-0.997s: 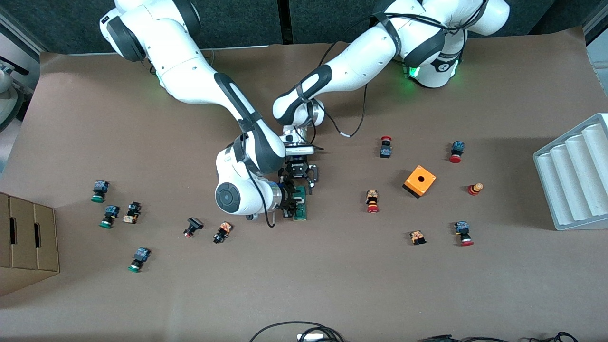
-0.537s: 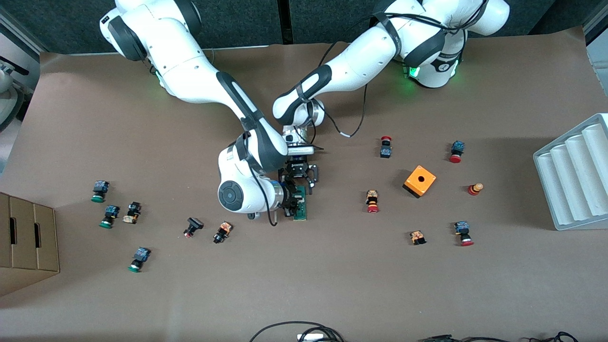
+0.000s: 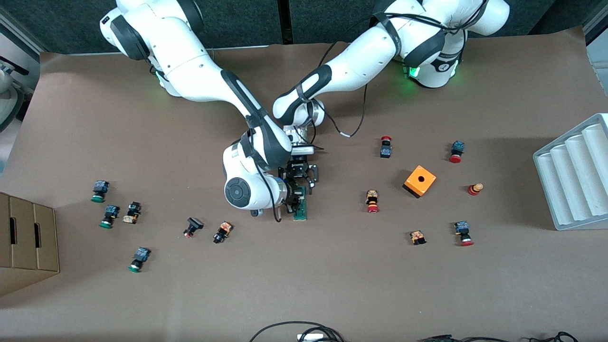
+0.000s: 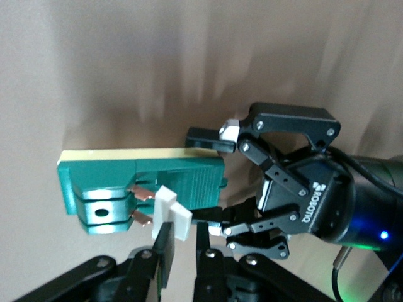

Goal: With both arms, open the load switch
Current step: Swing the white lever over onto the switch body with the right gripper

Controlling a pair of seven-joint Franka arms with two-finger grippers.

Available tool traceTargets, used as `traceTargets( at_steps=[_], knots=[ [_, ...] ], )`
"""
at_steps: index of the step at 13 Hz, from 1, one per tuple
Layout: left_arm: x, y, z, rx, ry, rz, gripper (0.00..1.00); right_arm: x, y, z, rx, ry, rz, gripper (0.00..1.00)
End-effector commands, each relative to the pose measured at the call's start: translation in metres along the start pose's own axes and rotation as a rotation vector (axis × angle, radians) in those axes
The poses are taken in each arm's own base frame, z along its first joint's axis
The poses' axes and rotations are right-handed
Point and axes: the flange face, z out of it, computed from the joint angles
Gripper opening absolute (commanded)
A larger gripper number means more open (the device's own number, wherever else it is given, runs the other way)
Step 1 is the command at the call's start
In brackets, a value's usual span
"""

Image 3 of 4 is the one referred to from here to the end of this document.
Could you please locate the green load switch white handle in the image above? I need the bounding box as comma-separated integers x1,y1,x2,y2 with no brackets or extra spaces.
292,185,308,221

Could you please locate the black selector orange block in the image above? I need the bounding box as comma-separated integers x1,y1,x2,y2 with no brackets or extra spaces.
213,221,233,245

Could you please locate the brown paper table cover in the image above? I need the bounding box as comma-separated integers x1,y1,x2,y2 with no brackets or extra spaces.
0,26,608,342

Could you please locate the black square pushbutton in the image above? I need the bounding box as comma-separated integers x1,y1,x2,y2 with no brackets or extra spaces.
183,217,204,238

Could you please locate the grey ribbed plastic tray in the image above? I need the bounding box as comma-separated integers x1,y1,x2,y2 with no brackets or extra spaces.
532,113,608,231

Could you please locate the brown cardboard box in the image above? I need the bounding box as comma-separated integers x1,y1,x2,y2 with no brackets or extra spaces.
0,191,60,297

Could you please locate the grey white machine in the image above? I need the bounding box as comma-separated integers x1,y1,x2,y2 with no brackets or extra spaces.
0,57,30,136

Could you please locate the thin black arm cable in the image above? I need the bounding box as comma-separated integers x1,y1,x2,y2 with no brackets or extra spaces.
241,135,282,222

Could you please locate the black cable white sleeve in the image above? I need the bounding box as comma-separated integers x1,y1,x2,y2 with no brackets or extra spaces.
321,78,372,139

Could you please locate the orange button enclosure box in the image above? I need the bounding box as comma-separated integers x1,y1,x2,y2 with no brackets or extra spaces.
403,165,437,199

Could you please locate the black looped cable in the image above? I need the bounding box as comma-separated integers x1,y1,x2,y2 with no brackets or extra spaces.
249,322,345,342

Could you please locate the black vertical post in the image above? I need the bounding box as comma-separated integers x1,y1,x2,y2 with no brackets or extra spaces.
278,0,292,46

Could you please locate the black switch orange block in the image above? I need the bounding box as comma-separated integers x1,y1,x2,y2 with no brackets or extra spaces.
122,202,142,225

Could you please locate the black flat cable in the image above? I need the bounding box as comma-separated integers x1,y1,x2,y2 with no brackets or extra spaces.
418,335,513,342

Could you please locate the black curly cable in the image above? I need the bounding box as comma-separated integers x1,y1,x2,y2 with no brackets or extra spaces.
530,332,579,342

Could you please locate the grey metal frame rail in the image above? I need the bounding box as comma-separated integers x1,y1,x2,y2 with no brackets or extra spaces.
583,5,608,72
0,7,46,55

